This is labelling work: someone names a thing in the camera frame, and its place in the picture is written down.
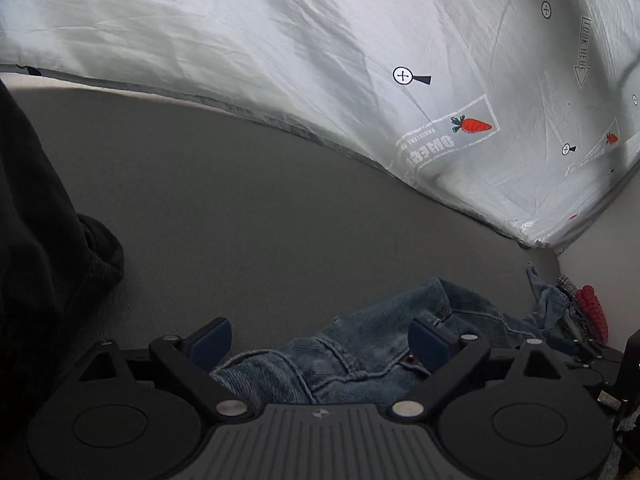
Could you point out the white printed blanket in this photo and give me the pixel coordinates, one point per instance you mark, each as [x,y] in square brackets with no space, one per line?
[300,45]

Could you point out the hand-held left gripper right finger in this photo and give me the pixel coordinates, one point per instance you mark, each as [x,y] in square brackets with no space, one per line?
[426,346]

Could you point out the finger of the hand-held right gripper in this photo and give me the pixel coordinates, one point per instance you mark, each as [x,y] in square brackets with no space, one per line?
[592,351]

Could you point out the plaid cloth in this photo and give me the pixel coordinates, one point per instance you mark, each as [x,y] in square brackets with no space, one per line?
[570,290]

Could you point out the red knitted cloth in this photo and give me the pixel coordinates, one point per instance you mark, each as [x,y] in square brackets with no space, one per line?
[592,310]

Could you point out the dark cloth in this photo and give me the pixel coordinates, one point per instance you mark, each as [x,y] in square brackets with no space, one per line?
[40,260]

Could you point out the blue denim jeans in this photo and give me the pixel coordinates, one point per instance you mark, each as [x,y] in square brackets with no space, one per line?
[350,350]

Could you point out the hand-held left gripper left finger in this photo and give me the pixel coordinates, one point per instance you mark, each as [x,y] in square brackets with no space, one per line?
[212,344]

